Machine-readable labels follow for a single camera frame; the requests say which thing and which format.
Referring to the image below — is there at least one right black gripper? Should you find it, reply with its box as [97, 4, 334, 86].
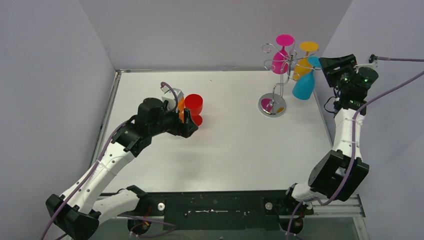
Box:
[320, 56, 361, 95]

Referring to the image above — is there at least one orange wine glass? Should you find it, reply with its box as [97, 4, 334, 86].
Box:
[177, 96, 185, 123]

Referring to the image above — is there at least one red wine glass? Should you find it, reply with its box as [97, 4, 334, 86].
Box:
[184, 94, 203, 126]

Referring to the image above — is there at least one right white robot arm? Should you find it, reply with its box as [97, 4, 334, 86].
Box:
[281, 54, 379, 215]

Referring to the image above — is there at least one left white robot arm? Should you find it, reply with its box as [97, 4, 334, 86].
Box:
[46, 97, 199, 240]

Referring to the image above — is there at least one yellow wine glass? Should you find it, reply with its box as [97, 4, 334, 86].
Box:
[292, 41, 320, 82]

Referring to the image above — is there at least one blue wine glass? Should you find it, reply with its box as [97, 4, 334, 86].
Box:
[292, 56, 322, 100]

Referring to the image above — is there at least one pink wine glass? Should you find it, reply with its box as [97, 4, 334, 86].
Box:
[271, 34, 295, 75]

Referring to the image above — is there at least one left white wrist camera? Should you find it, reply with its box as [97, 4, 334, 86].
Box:
[161, 86, 184, 113]

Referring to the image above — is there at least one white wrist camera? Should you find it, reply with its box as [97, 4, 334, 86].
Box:
[161, 86, 184, 113]
[353, 61, 378, 73]

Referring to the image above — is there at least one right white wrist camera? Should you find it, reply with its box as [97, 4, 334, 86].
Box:
[353, 61, 378, 73]

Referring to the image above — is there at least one silver wire glass rack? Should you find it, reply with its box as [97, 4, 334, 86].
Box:
[258, 43, 319, 118]

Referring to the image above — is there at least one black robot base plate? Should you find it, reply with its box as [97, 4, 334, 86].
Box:
[129, 190, 298, 231]

